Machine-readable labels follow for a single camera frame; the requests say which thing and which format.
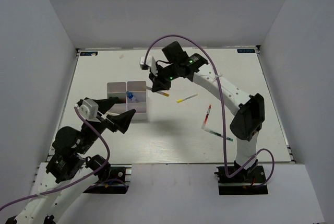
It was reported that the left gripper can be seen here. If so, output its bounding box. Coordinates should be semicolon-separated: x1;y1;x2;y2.
78;96;136;153

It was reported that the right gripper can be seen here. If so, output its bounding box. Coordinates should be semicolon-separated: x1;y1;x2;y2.
149;63;180;91

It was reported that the white pen orange tip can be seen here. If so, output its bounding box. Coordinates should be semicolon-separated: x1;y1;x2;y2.
146;86;170;97

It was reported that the white pen yellow band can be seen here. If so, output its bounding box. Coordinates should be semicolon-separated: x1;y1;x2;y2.
176;93;198;103

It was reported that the blue cap glue bottle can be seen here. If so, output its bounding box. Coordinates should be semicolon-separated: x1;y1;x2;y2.
126;91;138;103

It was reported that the red pen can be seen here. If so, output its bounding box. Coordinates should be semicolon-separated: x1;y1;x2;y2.
204;104;212;126

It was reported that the green highlighter marker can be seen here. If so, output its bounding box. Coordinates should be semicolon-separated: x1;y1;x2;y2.
108;93;126;100

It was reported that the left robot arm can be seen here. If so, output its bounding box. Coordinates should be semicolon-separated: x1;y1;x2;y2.
6;97;136;223

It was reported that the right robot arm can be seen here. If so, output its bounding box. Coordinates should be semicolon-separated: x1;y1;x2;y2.
140;41;265;182

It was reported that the right white organizer tray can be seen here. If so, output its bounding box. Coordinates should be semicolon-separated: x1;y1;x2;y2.
127;81;148;121

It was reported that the green ink pen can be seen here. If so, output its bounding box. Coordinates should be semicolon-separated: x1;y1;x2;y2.
201;124;233;142

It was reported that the left blue table label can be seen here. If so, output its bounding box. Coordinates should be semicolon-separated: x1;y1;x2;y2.
80;51;98;56

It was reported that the blue table label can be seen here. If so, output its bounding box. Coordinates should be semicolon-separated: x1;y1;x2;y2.
80;51;98;56
237;49;256;54

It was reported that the right blue table label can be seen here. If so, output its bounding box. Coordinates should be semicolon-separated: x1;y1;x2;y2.
237;49;256;54

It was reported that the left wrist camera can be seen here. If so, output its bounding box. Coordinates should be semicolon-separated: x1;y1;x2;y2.
75;99;100;122

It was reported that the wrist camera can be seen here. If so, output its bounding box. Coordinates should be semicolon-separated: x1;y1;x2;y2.
75;99;100;122
139;55;158;76

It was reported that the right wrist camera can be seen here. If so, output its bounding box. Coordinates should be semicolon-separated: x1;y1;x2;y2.
139;55;158;76

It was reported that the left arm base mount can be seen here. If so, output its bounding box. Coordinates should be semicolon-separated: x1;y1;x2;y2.
84;165;132;194

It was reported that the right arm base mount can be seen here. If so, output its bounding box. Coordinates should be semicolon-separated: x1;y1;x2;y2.
214;166;268;196

